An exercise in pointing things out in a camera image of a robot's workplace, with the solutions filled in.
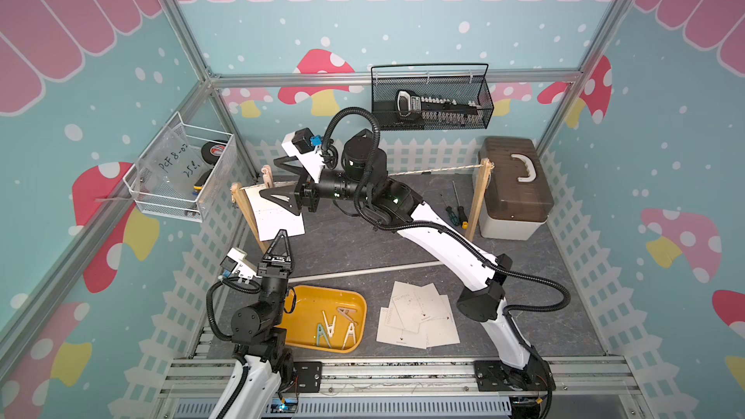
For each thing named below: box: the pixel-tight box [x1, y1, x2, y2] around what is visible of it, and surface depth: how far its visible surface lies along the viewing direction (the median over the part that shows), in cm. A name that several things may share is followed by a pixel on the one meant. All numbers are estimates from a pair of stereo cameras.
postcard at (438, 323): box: [421, 293, 460, 348], surface depth 83 cm
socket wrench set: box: [394, 89, 486, 128], surface depth 91 cm
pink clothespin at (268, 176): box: [260, 164, 275, 190], surface depth 56 cm
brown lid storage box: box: [479, 136, 554, 241], surface depth 96 cm
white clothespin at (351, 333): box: [341, 322, 357, 351], surface depth 82 cm
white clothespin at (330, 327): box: [322, 310, 337, 339], surface depth 83 cm
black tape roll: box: [200, 141, 227, 166], surface depth 82 cm
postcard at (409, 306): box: [385, 281, 441, 334], surface depth 87 cm
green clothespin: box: [316, 322, 332, 349], surface depth 83 cm
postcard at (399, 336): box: [376, 306, 428, 350], surface depth 83 cm
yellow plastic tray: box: [277, 285, 367, 355], surface depth 84 cm
